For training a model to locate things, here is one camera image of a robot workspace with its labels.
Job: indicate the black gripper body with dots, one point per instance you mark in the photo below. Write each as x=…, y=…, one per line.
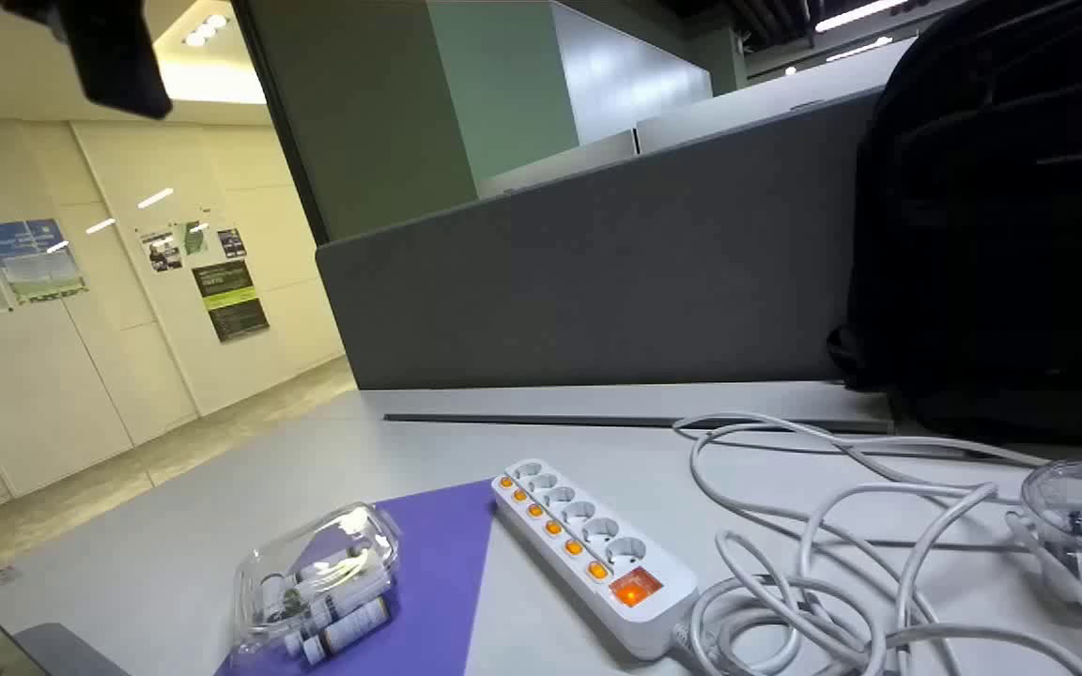
x=109, y=50

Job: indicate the white power strip orange switches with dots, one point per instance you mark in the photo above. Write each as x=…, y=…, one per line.
x=621, y=577

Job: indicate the dark wall poster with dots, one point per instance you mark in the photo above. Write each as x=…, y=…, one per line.
x=232, y=296

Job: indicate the wall poster left pair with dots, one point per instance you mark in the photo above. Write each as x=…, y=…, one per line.
x=37, y=265

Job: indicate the purple paper sheet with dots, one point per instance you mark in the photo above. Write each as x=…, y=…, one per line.
x=436, y=578

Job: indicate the grey desk partition panel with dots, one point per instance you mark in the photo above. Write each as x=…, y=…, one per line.
x=698, y=265

